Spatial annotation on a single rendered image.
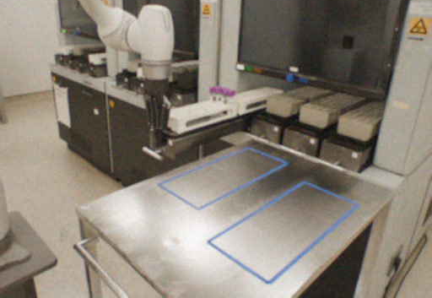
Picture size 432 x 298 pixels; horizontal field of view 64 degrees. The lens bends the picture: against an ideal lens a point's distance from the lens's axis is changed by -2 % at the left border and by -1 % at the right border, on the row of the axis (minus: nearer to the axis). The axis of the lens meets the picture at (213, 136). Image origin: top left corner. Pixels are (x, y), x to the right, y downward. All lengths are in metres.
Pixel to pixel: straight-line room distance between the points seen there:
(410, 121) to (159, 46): 0.79
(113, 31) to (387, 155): 0.95
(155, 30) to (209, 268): 0.68
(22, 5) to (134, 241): 4.09
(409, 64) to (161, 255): 0.89
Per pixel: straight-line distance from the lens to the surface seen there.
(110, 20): 1.13
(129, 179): 2.28
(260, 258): 0.65
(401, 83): 1.20
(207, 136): 1.24
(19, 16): 4.60
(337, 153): 1.22
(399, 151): 1.24
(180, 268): 0.62
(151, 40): 1.05
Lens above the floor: 1.24
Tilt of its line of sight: 22 degrees down
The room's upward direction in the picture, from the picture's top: 2 degrees clockwise
